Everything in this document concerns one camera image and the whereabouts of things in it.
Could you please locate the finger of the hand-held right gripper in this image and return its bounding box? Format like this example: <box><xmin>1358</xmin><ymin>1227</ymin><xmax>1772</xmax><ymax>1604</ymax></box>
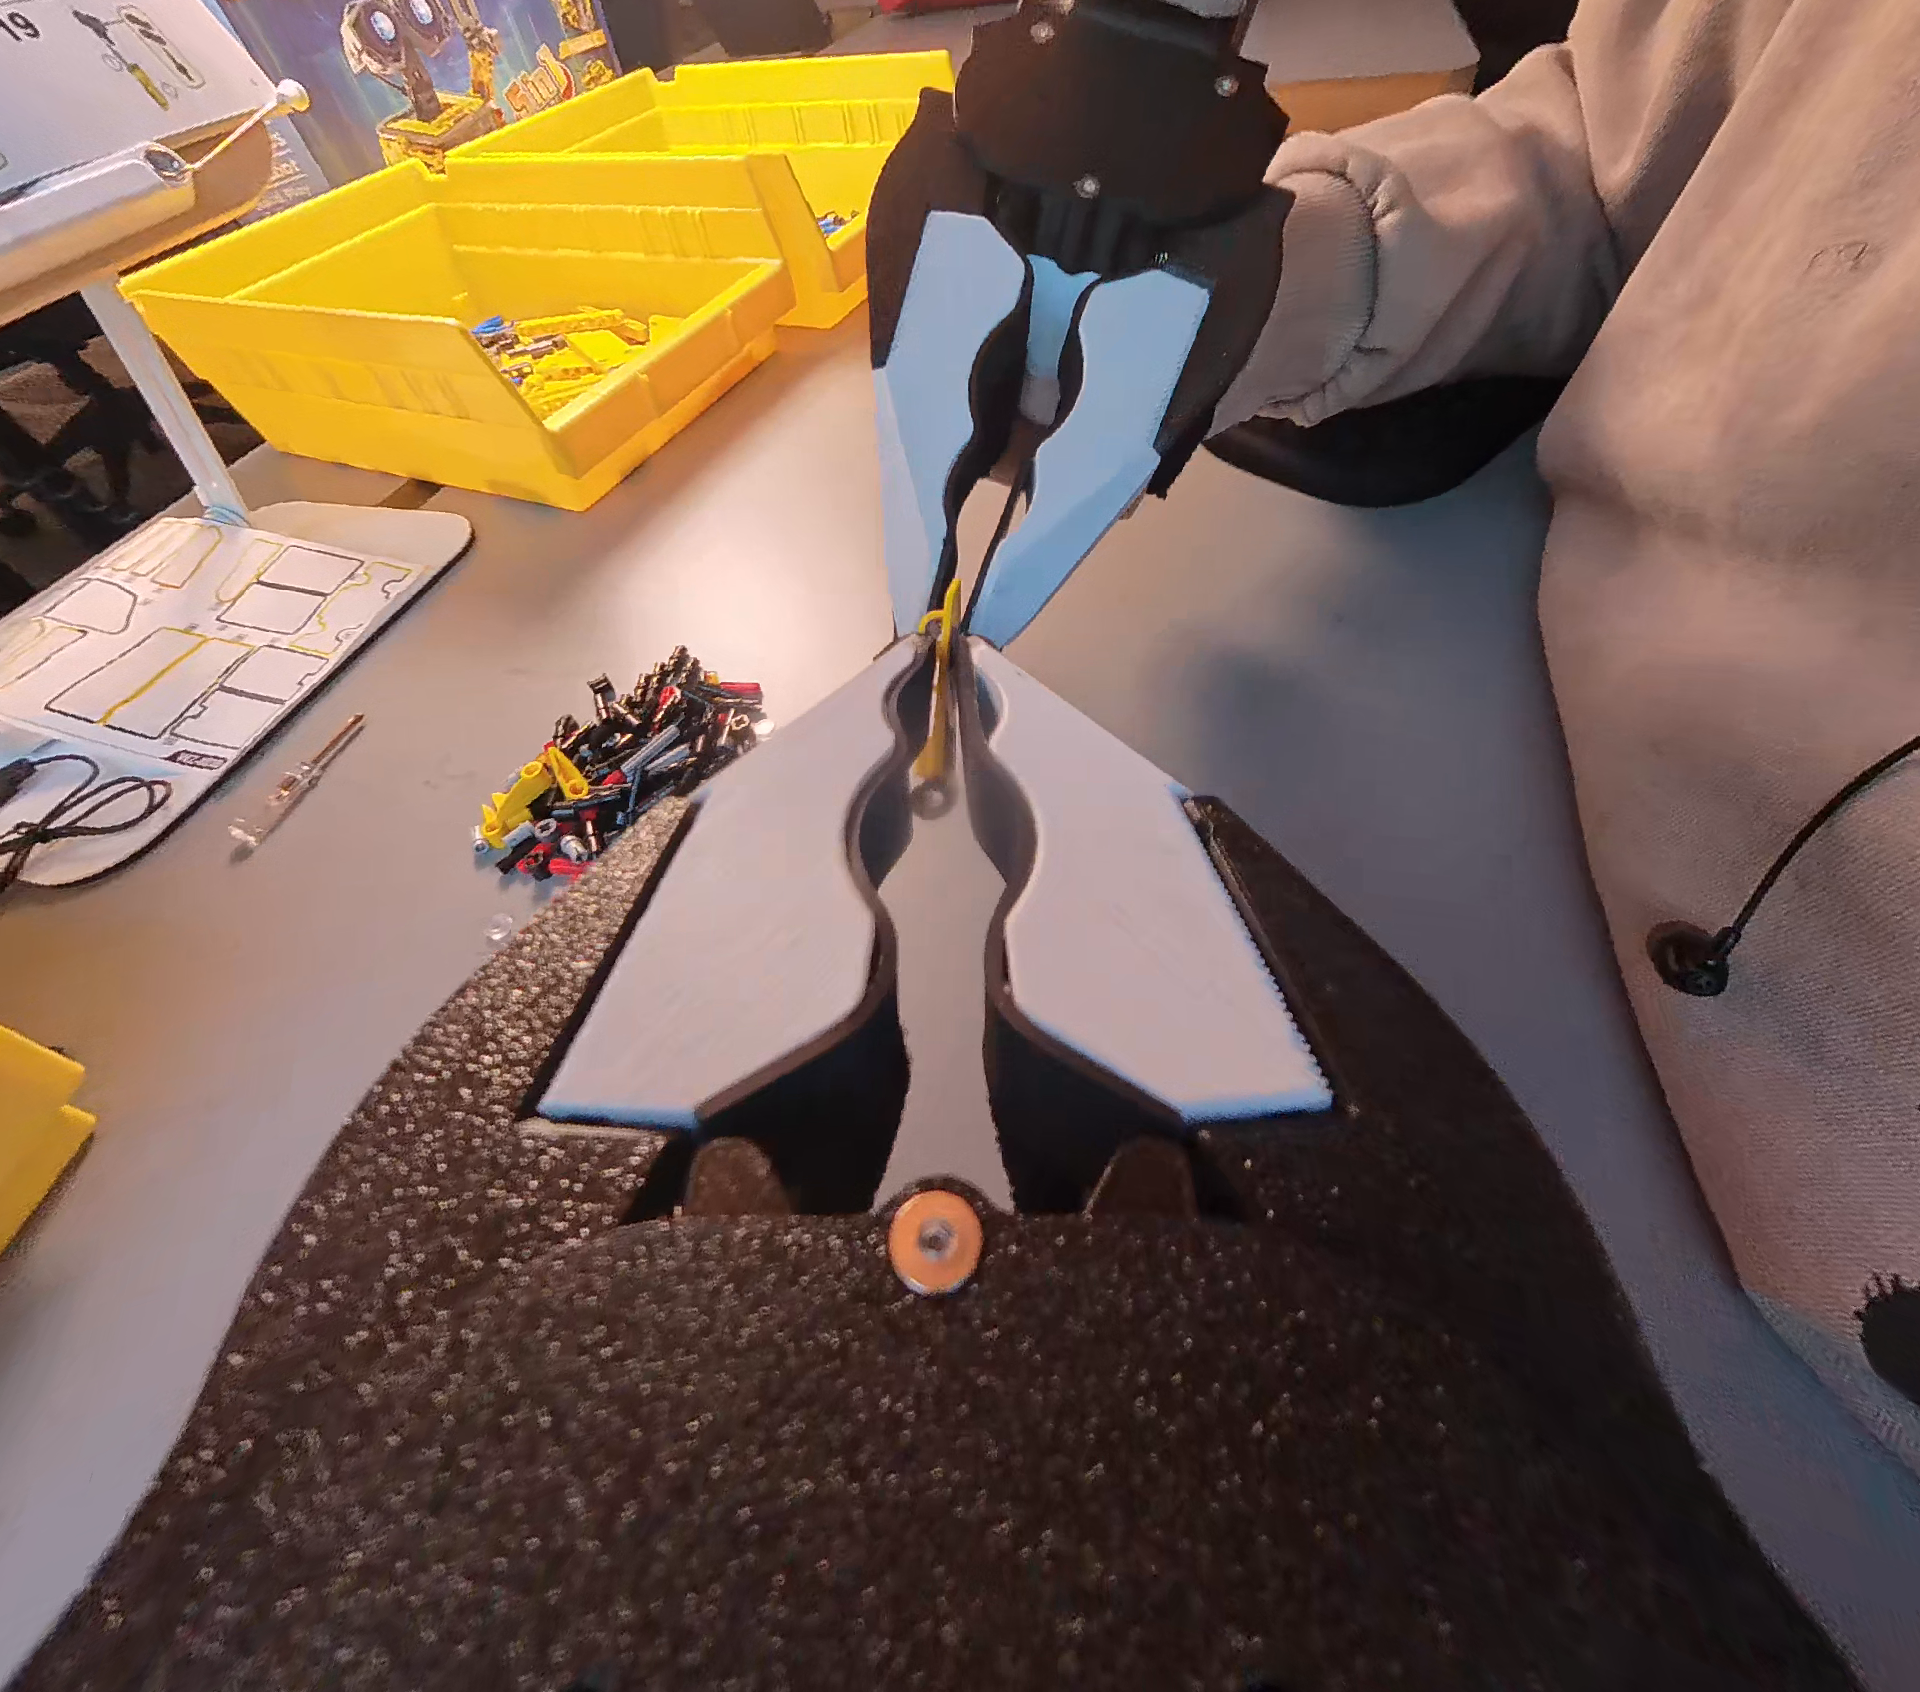
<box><xmin>874</xmin><ymin>210</ymin><xmax>1038</xmax><ymax>644</ymax></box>
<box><xmin>965</xmin><ymin>264</ymin><xmax>1218</xmax><ymax>648</ymax></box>

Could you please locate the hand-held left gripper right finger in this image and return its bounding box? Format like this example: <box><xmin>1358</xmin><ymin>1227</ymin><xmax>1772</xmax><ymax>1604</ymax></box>
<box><xmin>956</xmin><ymin>644</ymin><xmax>1338</xmax><ymax>1124</ymax></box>

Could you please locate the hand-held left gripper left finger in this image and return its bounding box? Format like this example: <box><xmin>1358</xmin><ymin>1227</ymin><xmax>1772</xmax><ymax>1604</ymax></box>
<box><xmin>533</xmin><ymin>644</ymin><xmax>939</xmax><ymax>1132</ymax></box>

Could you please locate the yellow building panel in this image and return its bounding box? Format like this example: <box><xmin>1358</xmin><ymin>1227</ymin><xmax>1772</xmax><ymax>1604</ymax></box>
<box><xmin>905</xmin><ymin>581</ymin><xmax>965</xmax><ymax>819</ymax></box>

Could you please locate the yellow storage bin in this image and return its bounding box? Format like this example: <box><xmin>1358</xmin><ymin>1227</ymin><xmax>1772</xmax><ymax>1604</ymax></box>
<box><xmin>0</xmin><ymin>1023</ymin><xmax>99</xmax><ymax>1252</ymax></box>
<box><xmin>120</xmin><ymin>154</ymin><xmax>797</xmax><ymax>512</ymax></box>
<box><xmin>449</xmin><ymin>48</ymin><xmax>954</xmax><ymax>331</ymax></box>

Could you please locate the person's right forearm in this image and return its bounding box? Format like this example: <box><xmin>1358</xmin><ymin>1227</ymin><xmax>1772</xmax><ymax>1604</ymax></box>
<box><xmin>1205</xmin><ymin>72</ymin><xmax>1637</xmax><ymax>442</ymax></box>

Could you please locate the grey desk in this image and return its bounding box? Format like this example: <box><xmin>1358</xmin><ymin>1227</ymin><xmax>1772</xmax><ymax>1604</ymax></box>
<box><xmin>0</xmin><ymin>41</ymin><xmax>1862</xmax><ymax>1692</ymax></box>

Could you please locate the pile of small building pins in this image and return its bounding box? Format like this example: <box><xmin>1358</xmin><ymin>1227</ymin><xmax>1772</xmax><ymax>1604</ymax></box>
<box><xmin>467</xmin><ymin>641</ymin><xmax>771</xmax><ymax>935</ymax></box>

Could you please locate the heap of yellow pieces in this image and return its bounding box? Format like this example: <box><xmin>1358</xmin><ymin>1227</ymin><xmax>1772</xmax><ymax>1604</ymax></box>
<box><xmin>472</xmin><ymin>304</ymin><xmax>654</xmax><ymax>389</ymax></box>

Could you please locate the person's beige sweatshirt torso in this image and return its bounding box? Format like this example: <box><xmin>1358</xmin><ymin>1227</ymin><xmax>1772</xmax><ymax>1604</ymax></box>
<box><xmin>1530</xmin><ymin>0</ymin><xmax>1920</xmax><ymax>1470</ymax></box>

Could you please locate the sticker sheet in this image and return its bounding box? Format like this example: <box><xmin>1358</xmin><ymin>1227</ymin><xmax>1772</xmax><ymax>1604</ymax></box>
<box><xmin>0</xmin><ymin>517</ymin><xmax>421</xmax><ymax>772</ymax></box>

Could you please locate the thin black cable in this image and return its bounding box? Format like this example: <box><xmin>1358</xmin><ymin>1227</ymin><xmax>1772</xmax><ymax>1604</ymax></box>
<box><xmin>1645</xmin><ymin>738</ymin><xmax>1920</xmax><ymax>1002</ymax></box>

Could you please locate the black coiled cable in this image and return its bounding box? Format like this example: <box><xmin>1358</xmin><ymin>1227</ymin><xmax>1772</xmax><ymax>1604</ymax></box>
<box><xmin>0</xmin><ymin>753</ymin><xmax>174</xmax><ymax>899</ymax></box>

